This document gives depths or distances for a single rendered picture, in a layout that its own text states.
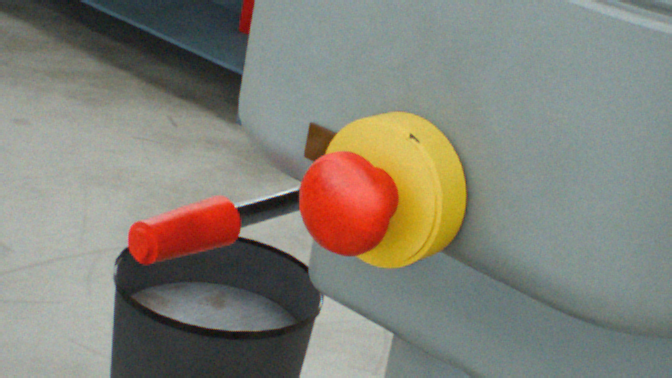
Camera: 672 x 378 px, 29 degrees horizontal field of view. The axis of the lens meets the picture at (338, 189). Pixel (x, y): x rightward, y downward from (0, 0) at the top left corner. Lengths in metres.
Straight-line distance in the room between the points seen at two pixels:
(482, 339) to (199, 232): 0.15
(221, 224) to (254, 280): 2.57
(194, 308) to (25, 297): 1.12
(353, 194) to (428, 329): 0.19
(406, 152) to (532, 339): 0.16
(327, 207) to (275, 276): 2.65
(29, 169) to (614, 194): 4.54
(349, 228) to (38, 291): 3.65
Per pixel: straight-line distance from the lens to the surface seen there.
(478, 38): 0.49
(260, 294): 3.17
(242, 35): 6.19
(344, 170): 0.48
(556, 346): 0.62
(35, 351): 3.81
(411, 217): 0.50
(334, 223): 0.48
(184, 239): 0.58
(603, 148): 0.47
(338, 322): 4.19
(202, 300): 3.09
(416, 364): 0.72
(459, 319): 0.64
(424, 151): 0.49
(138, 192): 4.88
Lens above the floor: 1.95
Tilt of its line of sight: 22 degrees down
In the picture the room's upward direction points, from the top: 11 degrees clockwise
